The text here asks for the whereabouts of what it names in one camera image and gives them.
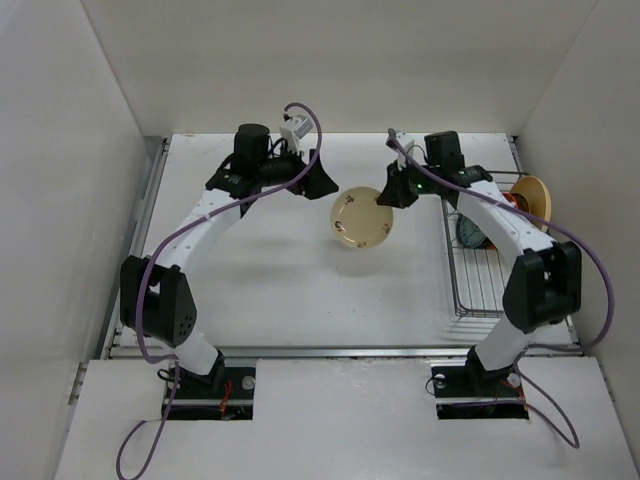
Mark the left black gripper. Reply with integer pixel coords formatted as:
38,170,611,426
256,139,337,200

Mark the cream floral plate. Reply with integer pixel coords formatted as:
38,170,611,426
329,186,394,250

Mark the grey wire dish rack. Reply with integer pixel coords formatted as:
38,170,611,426
440,169,531,319

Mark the beige cartoon plate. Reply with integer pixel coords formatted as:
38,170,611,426
510,175,552,222

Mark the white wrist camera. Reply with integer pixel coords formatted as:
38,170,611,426
279,113,314,153
386,128,415,170

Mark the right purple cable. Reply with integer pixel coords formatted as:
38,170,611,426
387,129,617,450

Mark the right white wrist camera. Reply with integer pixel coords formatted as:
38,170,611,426
386,128,415,170

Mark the purple cable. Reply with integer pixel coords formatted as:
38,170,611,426
387,129,617,450
115,102,324,480

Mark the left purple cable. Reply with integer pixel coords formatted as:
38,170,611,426
115,102,324,480

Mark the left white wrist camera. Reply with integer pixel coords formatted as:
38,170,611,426
279,113,314,153

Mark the orange plate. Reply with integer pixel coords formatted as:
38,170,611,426
488,192,521,251

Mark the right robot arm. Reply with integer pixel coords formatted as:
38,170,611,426
377,129,582,394

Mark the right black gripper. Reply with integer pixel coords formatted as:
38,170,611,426
376,156,439,209

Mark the blue patterned plate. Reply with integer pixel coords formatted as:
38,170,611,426
456,215,488,249

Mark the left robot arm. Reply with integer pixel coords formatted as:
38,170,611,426
120,115,338,397

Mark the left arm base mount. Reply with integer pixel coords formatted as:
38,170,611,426
157,366,256,421

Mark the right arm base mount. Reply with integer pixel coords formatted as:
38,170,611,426
425,365,529,420

